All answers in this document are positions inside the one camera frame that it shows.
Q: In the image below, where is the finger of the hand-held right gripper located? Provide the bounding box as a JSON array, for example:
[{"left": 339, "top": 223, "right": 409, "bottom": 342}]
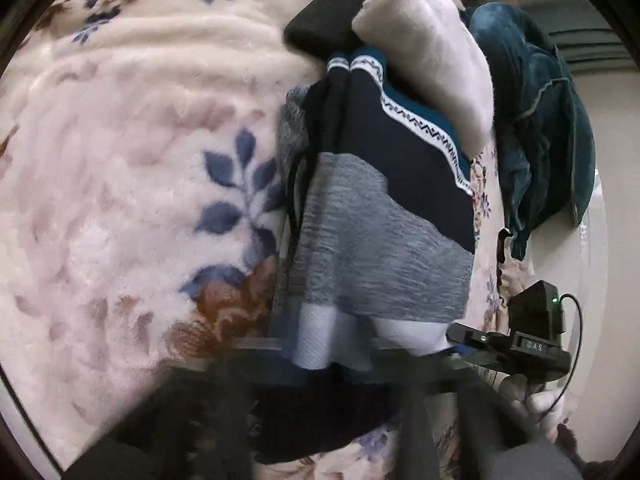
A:
[{"left": 446, "top": 322, "right": 511, "bottom": 357}]

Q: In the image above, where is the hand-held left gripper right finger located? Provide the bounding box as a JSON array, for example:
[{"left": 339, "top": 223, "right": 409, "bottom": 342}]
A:
[{"left": 370, "top": 357, "right": 587, "bottom": 480}]

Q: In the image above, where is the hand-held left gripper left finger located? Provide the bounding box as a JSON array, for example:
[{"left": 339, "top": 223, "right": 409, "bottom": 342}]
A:
[{"left": 65, "top": 357, "right": 283, "bottom": 480}]

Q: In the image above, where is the striped knit sweater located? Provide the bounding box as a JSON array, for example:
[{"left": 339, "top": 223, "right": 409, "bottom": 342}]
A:
[{"left": 254, "top": 46, "right": 477, "bottom": 463}]

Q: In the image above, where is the person's right hand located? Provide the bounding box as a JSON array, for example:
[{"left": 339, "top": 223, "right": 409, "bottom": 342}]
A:
[{"left": 499, "top": 374, "right": 568, "bottom": 442}]

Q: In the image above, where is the beige crumpled cloth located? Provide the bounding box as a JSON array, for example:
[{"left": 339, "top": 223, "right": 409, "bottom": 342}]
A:
[{"left": 496, "top": 227, "right": 518, "bottom": 281}]

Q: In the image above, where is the teal plush blanket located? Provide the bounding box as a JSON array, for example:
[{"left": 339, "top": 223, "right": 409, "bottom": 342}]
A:
[{"left": 462, "top": 2, "right": 597, "bottom": 262}]

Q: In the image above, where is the floral bed blanket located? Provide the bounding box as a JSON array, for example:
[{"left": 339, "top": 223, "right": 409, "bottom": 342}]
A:
[{"left": 0, "top": 0, "right": 506, "bottom": 480}]

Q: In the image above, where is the white folded fleece cloth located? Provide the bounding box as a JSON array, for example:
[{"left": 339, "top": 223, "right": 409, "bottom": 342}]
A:
[{"left": 351, "top": 0, "right": 495, "bottom": 150}]

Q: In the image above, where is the grey-blue curtain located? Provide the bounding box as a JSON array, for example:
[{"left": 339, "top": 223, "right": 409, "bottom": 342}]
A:
[{"left": 445, "top": 0, "right": 626, "bottom": 73}]

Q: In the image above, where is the black folded cloth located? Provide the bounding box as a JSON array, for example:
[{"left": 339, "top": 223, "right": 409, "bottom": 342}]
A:
[{"left": 283, "top": 0, "right": 373, "bottom": 68}]

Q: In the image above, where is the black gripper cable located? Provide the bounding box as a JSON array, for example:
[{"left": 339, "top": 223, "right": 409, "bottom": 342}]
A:
[{"left": 520, "top": 294, "right": 585, "bottom": 423}]

